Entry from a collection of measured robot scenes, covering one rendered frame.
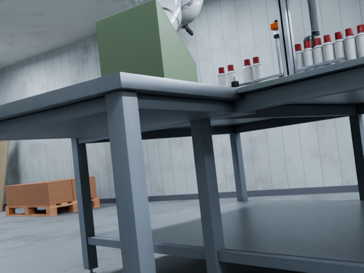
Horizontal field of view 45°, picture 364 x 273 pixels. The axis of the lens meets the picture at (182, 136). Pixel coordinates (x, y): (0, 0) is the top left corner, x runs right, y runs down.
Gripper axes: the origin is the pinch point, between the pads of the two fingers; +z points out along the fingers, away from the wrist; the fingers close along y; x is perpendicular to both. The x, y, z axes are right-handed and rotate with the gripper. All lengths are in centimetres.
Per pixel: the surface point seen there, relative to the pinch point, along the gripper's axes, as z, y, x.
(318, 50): 49, 37, -8
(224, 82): 33, 7, 41
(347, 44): 53, 43, -20
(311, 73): 34, 4, -71
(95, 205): 72, -176, 478
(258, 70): 39.0, 19.5, 21.1
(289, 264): 74, -46, -61
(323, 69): 35, 6, -75
